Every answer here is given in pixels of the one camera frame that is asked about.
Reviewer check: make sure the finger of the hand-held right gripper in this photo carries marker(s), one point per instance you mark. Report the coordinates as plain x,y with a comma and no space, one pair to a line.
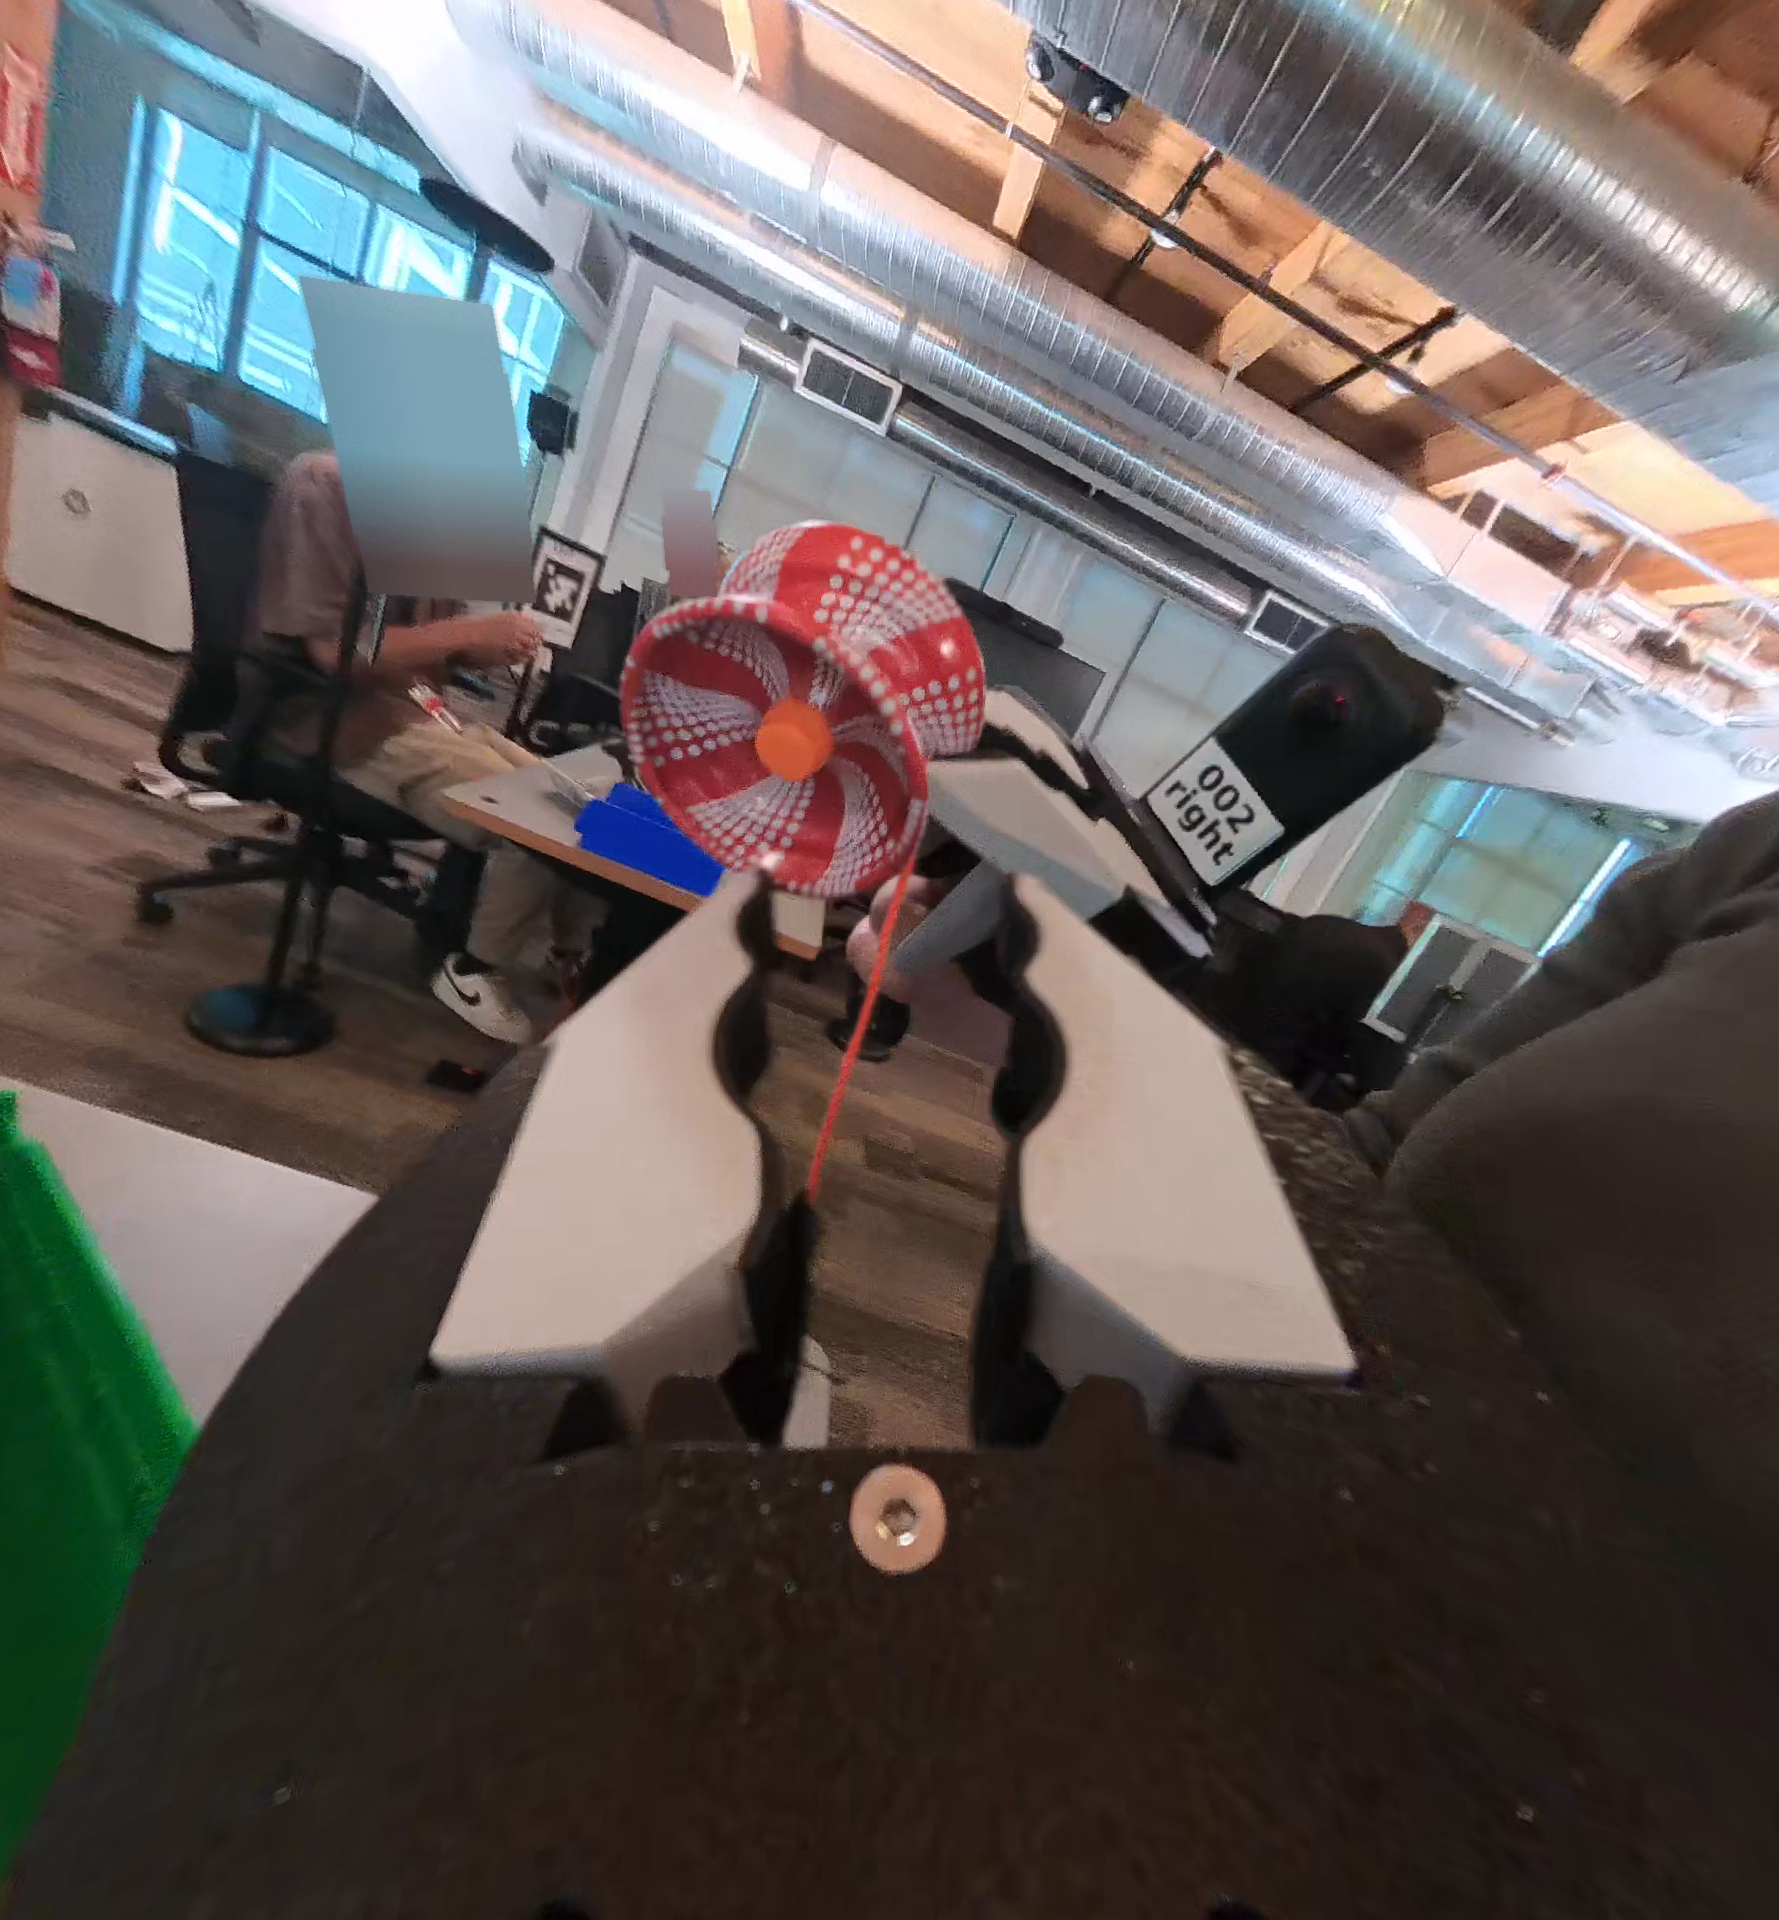
1071,841
935,925

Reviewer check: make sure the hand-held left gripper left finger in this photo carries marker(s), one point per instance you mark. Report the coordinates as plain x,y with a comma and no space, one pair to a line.
604,1202

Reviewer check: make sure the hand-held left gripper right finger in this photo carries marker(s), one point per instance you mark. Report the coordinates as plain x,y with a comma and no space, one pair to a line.
1174,1202

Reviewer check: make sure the red white yo-yo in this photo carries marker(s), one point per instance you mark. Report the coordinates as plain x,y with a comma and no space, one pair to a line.
799,722

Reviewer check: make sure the green plastic bin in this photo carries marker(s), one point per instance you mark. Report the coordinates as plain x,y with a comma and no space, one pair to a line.
35,1501

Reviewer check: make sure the person's right forearm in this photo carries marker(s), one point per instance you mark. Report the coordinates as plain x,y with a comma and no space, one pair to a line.
1609,1022

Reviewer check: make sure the large blue parts bin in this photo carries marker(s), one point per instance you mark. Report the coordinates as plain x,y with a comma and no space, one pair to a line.
650,841

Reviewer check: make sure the grey work table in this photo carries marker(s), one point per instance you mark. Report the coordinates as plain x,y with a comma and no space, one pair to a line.
528,813

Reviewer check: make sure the black white marker sign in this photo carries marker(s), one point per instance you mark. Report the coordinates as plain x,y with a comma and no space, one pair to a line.
566,580

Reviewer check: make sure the silver spiral air duct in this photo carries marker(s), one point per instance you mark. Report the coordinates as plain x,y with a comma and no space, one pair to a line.
920,286

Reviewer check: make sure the wide silver air duct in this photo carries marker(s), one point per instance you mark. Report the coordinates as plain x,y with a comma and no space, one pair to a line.
1429,151

